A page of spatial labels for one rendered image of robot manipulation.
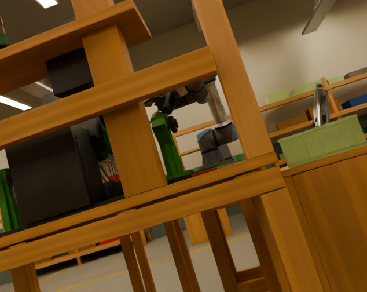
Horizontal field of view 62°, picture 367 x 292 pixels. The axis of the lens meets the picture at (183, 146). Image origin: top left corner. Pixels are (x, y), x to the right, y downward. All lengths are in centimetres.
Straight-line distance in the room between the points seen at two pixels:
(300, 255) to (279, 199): 18
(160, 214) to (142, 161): 19
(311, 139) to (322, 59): 612
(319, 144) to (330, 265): 62
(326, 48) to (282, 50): 97
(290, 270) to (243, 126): 48
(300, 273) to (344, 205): 77
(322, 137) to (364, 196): 36
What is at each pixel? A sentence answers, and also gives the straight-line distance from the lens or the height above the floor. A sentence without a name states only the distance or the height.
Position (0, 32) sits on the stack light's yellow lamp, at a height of 165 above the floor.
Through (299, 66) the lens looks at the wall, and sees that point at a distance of 768.
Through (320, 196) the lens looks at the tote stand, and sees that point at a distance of 177.
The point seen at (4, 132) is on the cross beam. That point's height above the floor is 123.
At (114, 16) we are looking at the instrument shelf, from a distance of 120.
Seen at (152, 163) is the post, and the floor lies 96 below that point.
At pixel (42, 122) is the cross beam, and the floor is 122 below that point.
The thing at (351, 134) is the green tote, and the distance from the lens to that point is 183.
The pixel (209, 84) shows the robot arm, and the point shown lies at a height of 140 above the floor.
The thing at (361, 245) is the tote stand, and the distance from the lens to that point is 184.
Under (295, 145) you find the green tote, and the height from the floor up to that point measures 90.
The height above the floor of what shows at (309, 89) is 205.
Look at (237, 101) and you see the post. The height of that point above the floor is 108.
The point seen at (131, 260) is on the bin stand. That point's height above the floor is 55.
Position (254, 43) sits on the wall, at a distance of 773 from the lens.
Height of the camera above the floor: 85
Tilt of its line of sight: 8 degrees up
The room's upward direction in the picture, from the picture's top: 17 degrees counter-clockwise
